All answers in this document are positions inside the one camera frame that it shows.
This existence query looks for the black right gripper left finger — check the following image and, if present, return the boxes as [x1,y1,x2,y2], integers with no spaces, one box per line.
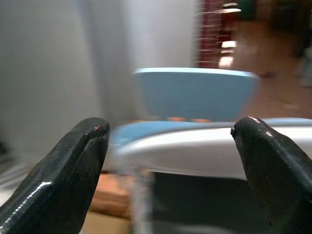
[0,117,111,234]

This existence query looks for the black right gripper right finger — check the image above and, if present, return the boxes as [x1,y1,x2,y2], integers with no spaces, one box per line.
[230,116,312,234]

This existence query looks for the red brick stack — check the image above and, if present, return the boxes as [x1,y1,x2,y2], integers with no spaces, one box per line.
[167,116,212,123]
[89,170,138,219]

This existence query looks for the flat brown cardboard piece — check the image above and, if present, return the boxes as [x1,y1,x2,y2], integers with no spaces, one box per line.
[80,211,134,234]

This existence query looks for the white folding chair black seat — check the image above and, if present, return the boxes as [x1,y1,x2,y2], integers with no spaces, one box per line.
[113,118,312,234]

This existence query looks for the light blue plastic chair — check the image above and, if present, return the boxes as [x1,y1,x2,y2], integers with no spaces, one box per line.
[133,67,261,122]

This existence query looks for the red tiled pillar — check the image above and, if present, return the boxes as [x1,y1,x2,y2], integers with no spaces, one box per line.
[195,0,236,69]

